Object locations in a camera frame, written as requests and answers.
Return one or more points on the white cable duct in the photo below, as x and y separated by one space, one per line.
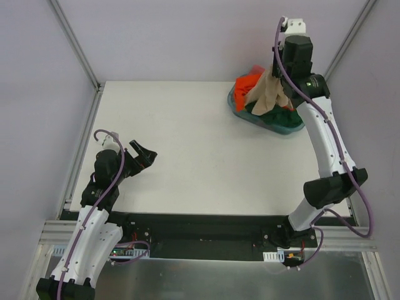
282 256
118 253

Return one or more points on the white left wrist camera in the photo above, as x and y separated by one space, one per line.
109 143

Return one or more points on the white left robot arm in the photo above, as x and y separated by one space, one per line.
95 236

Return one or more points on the aluminium frame post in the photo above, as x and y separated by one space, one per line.
74 43
356 26

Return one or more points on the right white cable duct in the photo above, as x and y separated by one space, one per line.
282 256

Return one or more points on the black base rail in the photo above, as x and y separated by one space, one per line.
209 237

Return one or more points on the right aluminium frame post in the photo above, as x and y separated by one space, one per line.
356 26

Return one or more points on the left white cable duct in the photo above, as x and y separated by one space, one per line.
118 253

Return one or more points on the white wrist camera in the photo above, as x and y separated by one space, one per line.
109 143
293 27

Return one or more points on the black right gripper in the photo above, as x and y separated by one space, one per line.
279 72

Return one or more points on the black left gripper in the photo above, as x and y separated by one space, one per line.
134 162

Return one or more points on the orange t shirt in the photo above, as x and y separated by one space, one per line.
242 86

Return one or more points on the green t shirt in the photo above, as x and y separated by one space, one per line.
282 116

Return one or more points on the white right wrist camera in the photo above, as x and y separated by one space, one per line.
293 27

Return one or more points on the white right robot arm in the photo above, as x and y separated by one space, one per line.
339 177

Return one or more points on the beige t shirt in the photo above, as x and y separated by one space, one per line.
266 94

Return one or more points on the left aluminium frame post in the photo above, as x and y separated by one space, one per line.
74 43

